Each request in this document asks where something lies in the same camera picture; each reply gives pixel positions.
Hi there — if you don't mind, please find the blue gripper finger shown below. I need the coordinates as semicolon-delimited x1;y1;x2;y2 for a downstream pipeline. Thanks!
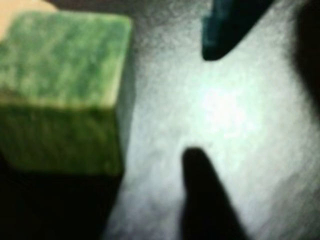
201;0;275;62

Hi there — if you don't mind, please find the green square block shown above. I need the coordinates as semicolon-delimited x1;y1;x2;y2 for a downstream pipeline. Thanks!
0;11;133;177

